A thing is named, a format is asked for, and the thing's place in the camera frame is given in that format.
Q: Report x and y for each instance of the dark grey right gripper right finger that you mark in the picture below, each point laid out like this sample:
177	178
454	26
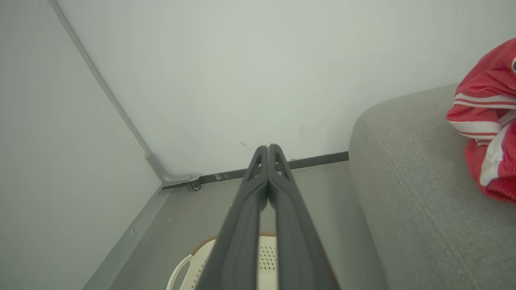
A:
298	241

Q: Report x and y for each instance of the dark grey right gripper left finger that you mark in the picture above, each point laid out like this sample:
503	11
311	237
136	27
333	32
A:
242	233

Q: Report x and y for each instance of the red shorts with white stripe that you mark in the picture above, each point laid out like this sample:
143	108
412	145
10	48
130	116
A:
502	169

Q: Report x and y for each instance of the red jersey with white stripes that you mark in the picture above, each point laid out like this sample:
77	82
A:
487	100

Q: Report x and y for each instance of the grey fabric sofa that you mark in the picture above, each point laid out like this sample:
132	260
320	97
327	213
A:
423	201

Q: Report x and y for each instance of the cream perforated laundry basket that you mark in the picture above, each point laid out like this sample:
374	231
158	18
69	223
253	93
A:
268	257

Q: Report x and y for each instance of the small caster wheel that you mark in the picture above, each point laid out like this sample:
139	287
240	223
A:
194	186

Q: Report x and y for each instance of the black wall baseboard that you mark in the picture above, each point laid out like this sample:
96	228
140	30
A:
314	160

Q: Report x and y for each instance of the grey metal partition frame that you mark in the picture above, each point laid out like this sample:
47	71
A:
133	133

